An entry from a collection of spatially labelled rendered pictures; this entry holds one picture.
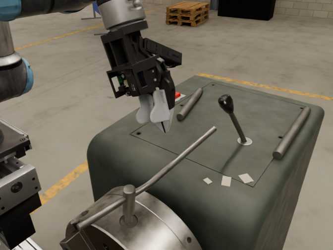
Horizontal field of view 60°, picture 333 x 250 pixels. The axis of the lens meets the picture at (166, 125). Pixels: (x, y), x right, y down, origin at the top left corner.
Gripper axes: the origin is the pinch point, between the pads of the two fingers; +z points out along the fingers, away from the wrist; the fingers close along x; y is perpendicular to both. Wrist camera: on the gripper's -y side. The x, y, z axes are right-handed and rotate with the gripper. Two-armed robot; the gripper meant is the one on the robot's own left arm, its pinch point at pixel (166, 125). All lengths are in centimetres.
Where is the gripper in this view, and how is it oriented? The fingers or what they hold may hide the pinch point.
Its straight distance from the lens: 58.7
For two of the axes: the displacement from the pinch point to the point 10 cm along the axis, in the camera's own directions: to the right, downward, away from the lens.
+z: 2.8, 9.1, 3.0
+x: 7.5, -0.2, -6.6
